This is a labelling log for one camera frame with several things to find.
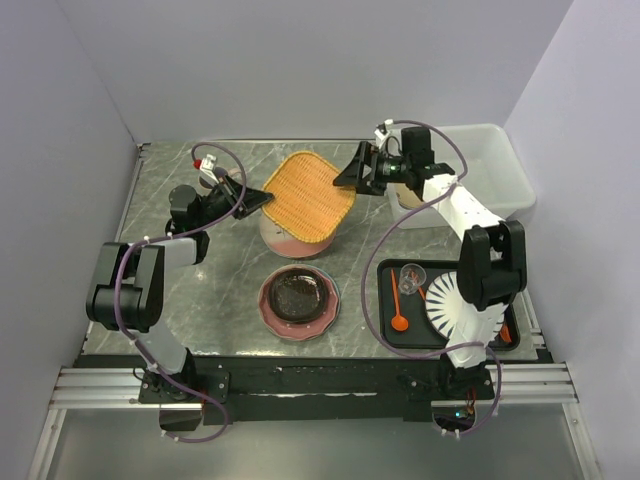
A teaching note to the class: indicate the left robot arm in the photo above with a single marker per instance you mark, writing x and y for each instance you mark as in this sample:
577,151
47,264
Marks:
126,292

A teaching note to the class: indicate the orange plastic spoon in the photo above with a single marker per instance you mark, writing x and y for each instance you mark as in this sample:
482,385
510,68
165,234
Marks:
398,321

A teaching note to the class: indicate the black serving tray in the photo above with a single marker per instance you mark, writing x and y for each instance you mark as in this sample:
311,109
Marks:
415,321

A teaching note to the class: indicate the aluminium frame rail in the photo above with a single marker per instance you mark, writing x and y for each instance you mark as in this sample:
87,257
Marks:
117,388

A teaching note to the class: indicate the cream plate with red marks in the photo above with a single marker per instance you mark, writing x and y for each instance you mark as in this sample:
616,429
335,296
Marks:
405,197

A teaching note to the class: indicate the white plate with blue stripes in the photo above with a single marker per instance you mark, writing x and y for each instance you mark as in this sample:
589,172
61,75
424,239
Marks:
457,320

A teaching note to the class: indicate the black speckled square plate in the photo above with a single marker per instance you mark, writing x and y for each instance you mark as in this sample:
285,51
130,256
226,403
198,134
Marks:
297,295

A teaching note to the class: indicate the clear plastic cup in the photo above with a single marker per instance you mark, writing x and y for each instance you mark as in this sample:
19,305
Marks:
412,277

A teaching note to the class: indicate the orange utensil under arm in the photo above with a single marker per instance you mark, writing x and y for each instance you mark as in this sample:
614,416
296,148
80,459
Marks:
505,334

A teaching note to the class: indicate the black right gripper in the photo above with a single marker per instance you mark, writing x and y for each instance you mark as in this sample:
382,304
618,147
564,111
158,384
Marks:
352,174

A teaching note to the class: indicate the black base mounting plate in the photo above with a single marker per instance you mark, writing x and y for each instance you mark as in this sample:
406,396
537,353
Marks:
247,389

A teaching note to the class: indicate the white plastic bin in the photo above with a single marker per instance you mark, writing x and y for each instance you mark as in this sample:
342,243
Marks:
495,174

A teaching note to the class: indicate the beige ceramic mug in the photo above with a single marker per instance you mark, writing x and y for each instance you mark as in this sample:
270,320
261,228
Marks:
211,179

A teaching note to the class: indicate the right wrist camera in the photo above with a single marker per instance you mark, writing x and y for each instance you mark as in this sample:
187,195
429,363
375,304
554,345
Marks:
390,169

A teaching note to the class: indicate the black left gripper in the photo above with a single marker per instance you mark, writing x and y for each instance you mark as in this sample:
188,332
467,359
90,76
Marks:
253,198

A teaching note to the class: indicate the pink scalloped plate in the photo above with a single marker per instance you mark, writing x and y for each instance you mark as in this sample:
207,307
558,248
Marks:
283,329

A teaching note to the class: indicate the woven orange bamboo tray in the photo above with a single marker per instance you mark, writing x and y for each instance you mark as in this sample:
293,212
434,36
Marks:
306,203

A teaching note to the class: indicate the light blue plate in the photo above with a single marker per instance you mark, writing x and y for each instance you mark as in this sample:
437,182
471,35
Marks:
334,296

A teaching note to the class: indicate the pink and cream plate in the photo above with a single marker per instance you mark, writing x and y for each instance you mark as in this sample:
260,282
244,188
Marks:
285,245

